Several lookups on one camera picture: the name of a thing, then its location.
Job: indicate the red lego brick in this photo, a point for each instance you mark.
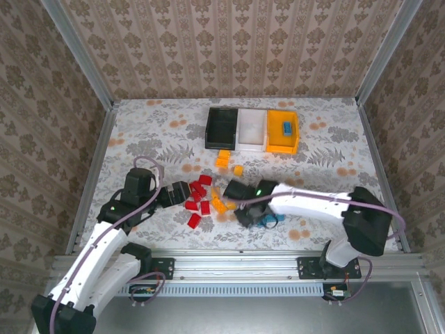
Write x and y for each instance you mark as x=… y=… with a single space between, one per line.
x=191 y=205
x=194 y=220
x=205 y=180
x=197 y=197
x=205 y=207
x=198 y=188

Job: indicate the small yellow lego brick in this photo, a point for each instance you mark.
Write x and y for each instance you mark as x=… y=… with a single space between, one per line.
x=238 y=170

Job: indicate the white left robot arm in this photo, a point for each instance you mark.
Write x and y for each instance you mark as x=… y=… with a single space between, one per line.
x=90 y=257

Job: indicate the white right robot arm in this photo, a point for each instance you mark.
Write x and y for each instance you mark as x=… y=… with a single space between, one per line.
x=306 y=203

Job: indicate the yellow plastic bin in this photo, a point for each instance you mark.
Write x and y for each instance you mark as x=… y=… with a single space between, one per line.
x=274 y=139

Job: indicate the white plastic bin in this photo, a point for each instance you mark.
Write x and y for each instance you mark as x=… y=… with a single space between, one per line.
x=252 y=128

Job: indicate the black plastic bin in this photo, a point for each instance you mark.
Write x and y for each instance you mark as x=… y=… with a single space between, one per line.
x=222 y=128

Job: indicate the small circuit board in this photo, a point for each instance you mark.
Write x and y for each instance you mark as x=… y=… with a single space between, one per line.
x=142 y=290
x=337 y=293

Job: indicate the grey metal panel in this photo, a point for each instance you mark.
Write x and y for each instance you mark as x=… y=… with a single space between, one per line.
x=243 y=316

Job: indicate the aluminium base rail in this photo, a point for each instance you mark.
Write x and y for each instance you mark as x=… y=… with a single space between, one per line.
x=236 y=264

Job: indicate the aluminium side rail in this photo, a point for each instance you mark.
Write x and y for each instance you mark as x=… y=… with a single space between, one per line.
x=103 y=139
x=377 y=156

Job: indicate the aluminium corner post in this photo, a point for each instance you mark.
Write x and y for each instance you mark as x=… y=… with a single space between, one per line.
x=387 y=52
x=79 y=52

